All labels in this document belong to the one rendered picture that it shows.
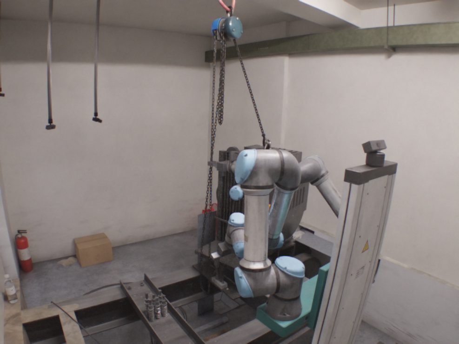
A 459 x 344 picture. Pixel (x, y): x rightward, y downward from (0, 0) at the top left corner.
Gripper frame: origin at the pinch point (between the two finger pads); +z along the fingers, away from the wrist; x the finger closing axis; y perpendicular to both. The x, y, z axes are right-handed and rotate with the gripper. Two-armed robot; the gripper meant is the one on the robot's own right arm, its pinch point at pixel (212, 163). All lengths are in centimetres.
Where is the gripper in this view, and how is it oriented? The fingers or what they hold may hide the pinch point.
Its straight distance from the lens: 188.7
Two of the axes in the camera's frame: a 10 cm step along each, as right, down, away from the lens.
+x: 5.9, -1.4, 7.9
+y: -0.3, 9.8, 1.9
